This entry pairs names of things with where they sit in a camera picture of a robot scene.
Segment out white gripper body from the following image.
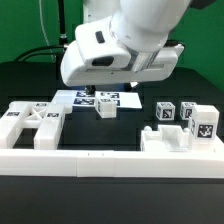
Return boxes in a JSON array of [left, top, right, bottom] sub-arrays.
[[60, 42, 183, 87]]

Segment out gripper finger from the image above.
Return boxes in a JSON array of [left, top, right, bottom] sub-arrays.
[[85, 85, 96, 94]]

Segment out white chair seat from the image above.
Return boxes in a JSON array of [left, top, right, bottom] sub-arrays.
[[139, 124, 224, 154]]

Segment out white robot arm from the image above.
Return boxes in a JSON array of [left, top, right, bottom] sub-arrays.
[[60, 0, 216, 87]]

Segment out white tagged cube left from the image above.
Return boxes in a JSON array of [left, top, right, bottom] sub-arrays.
[[156, 102, 175, 121]]

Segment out white tagged cube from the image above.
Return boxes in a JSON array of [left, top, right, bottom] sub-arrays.
[[180, 102, 196, 120], [156, 102, 175, 121]]

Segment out white tagged cube right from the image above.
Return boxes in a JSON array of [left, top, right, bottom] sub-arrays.
[[180, 102, 196, 120]]

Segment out white U-shaped obstacle fence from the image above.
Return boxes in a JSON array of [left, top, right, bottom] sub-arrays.
[[0, 147, 224, 179]]

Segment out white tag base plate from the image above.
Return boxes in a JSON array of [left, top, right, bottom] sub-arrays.
[[51, 89, 143, 110]]

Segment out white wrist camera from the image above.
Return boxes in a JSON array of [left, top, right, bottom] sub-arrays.
[[75, 16, 131, 70]]

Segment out black cables with connector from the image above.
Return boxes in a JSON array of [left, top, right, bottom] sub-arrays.
[[13, 0, 78, 63]]

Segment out white chair back frame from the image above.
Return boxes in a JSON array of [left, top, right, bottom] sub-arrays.
[[0, 101, 72, 150]]

